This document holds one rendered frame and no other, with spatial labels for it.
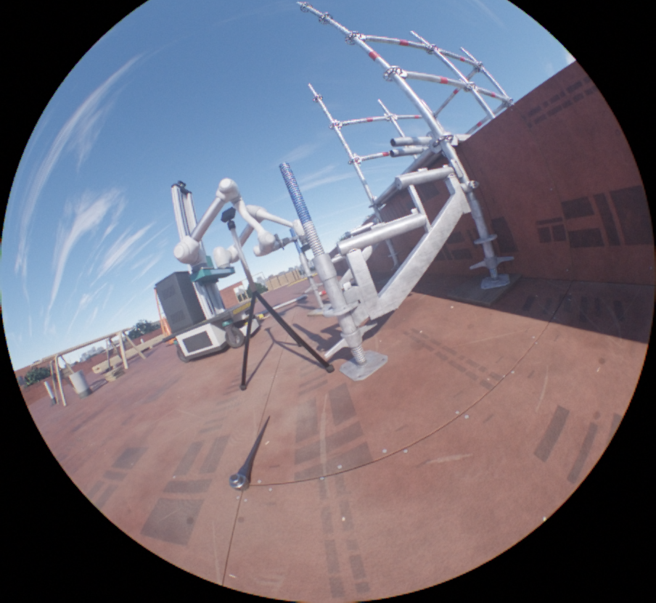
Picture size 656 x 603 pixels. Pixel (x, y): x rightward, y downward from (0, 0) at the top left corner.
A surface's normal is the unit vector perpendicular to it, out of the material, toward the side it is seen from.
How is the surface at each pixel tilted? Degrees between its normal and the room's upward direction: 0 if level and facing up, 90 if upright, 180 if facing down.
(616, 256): 90
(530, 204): 90
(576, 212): 90
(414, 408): 0
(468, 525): 0
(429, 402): 0
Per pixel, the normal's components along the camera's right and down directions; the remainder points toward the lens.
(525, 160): -0.92, 0.37
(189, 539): -0.36, -0.93
